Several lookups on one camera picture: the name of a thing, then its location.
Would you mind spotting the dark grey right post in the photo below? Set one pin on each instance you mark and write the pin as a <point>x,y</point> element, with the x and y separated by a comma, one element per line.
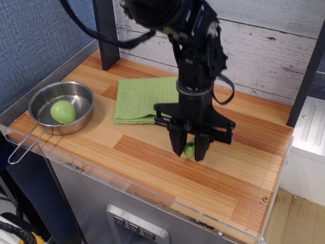
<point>307,80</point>

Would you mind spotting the silver button panel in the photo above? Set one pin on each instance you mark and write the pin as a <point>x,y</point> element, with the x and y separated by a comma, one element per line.
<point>130,228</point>

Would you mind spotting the green handled grey spatula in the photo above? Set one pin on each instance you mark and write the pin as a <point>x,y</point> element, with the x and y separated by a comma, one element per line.
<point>190,149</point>

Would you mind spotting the dark grey left post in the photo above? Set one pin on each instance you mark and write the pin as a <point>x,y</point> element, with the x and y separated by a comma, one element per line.
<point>105,24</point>

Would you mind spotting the dark grey post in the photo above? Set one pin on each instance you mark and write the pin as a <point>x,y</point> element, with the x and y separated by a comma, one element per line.
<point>307,80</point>
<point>105,24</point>

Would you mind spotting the clear acrylic edge guard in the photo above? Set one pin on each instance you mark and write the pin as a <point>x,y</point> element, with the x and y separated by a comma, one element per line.
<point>222,194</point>

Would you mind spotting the green folded towel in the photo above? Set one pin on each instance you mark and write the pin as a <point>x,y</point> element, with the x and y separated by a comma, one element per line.
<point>136,99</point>

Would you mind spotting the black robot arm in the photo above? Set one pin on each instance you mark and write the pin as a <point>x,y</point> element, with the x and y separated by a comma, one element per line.
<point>194,32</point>

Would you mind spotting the white ribbed box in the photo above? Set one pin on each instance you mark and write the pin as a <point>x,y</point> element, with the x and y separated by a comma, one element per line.
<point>308,134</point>

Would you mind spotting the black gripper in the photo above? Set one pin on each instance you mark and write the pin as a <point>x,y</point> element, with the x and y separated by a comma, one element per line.
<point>194,114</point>

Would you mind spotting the green pear toy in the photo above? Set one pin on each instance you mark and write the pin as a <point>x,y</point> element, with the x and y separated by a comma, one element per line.
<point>63,112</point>

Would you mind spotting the yellow object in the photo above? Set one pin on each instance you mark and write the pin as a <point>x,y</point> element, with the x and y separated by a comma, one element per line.
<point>35,239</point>

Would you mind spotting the steel pan with wire handle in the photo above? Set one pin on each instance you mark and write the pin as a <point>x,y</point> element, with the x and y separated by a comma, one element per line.
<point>39,107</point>

